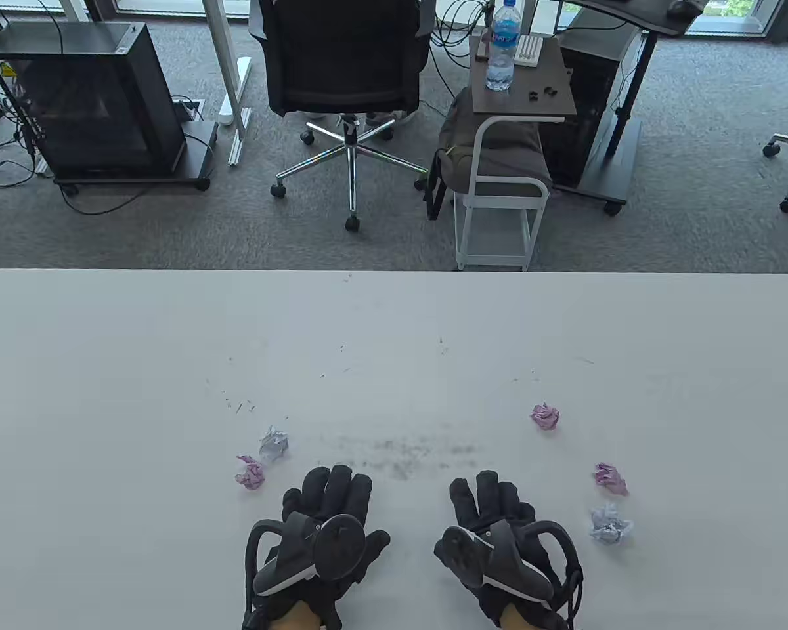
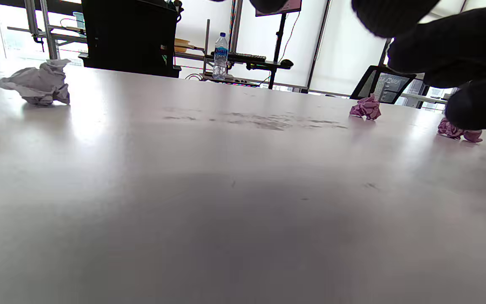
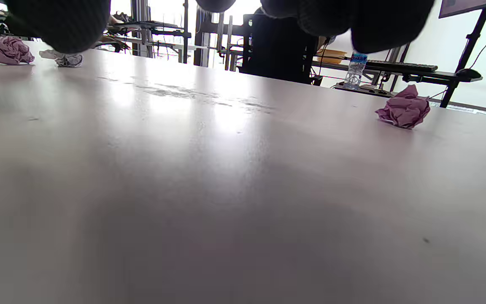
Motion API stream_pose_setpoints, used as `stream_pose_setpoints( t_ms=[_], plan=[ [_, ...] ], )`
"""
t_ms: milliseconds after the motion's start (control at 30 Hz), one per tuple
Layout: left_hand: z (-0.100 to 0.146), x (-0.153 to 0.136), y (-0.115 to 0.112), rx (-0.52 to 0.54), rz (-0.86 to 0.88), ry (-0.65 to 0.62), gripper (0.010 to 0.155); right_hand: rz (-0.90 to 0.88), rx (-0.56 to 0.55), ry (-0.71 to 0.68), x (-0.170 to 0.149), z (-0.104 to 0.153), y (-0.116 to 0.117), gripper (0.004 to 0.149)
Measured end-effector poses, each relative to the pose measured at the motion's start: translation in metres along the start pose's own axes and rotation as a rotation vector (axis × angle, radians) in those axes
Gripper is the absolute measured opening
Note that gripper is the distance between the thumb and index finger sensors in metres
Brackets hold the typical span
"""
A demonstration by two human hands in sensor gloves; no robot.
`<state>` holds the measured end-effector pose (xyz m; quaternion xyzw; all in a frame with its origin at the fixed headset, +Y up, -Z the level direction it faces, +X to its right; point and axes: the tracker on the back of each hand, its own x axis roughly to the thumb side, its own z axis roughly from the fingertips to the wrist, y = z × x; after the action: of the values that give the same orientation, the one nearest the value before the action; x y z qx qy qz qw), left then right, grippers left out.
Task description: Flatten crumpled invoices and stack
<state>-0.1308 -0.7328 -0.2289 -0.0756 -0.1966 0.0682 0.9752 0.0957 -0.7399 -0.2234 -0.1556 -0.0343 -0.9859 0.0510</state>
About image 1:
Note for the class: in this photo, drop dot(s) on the black office chair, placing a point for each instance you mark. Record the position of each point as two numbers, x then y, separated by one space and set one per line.
341 59

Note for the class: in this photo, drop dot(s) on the black standing desk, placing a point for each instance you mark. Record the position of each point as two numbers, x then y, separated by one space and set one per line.
630 16

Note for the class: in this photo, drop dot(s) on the person's left hand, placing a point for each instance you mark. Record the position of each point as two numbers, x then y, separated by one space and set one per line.
341 492

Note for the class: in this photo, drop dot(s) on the white invoice paper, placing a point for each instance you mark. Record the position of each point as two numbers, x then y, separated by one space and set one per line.
274 443
609 525

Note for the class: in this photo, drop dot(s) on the clear plastic water bottle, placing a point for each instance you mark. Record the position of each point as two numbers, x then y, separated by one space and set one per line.
501 59

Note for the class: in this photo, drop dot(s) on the pink invoice paper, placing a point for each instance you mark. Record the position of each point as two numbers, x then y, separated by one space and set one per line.
545 416
611 478
250 472

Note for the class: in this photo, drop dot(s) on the black glass computer case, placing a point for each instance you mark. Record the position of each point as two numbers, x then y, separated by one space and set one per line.
92 98

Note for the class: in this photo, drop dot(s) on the black computer tower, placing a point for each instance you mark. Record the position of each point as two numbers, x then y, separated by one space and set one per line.
584 85

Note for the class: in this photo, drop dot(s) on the person's left forearm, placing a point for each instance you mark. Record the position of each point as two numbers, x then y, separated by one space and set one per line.
302 617

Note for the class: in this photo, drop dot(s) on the person's right forearm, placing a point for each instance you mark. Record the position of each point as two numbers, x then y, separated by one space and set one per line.
515 618

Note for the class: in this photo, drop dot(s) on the person's right hand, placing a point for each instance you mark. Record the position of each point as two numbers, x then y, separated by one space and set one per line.
486 499

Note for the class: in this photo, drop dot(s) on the grey fabric bag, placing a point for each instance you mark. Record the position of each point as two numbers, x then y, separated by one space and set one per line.
459 151

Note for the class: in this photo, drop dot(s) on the brown side table white frame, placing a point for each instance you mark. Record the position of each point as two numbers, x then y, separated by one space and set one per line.
499 105

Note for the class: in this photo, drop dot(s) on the black wheeled platform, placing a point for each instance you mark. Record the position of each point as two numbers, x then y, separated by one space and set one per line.
200 141

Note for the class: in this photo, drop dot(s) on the white desk leg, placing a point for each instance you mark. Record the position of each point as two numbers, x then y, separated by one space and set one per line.
226 65
75 8

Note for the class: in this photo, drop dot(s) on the black computer mouse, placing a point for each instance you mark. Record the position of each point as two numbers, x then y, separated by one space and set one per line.
684 8

